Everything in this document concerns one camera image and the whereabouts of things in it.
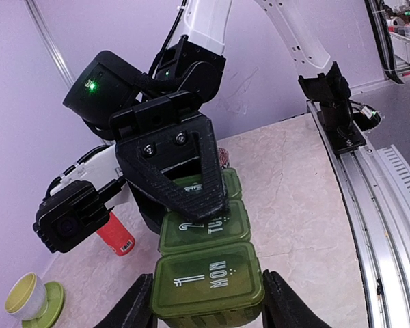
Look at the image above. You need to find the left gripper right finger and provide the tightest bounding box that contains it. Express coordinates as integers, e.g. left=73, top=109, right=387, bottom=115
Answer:
left=262, top=270, right=328, bottom=328

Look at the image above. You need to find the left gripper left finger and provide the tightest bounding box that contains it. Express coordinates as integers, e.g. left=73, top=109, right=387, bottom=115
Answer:
left=98, top=273, right=154, bottom=328

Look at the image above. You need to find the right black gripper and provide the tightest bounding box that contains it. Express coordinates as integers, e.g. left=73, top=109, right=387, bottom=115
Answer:
left=109, top=90, right=228, bottom=235

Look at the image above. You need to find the green weekly pill organizer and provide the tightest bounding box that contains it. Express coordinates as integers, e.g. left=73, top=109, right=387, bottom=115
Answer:
left=150, top=168, right=264, bottom=327

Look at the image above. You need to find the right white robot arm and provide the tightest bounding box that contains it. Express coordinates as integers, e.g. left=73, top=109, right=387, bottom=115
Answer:
left=64, top=1, right=232, bottom=233

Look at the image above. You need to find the red pill bottle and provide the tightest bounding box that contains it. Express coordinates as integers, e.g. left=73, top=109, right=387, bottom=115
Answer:
left=96, top=212, right=135, bottom=256

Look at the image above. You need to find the red patterned oval tin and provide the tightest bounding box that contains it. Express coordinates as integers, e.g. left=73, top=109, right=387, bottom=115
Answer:
left=218, top=147, right=230, bottom=169

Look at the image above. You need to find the green saucer plate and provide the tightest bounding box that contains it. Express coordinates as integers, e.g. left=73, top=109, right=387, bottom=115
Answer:
left=21, top=281, right=65, bottom=328

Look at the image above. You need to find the green and white bowl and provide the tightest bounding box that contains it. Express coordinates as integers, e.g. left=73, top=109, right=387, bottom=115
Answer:
left=5, top=272, right=48, bottom=321

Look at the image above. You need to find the front aluminium rail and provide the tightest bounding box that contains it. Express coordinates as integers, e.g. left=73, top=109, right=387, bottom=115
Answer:
left=307, top=102, right=410, bottom=327

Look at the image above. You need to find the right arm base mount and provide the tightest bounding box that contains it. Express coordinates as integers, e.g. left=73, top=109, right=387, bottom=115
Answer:
left=298, top=62, right=382, bottom=154

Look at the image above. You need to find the left aluminium frame post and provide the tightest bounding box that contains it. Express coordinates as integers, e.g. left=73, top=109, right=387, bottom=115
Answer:
left=23, top=0, right=74, bottom=89

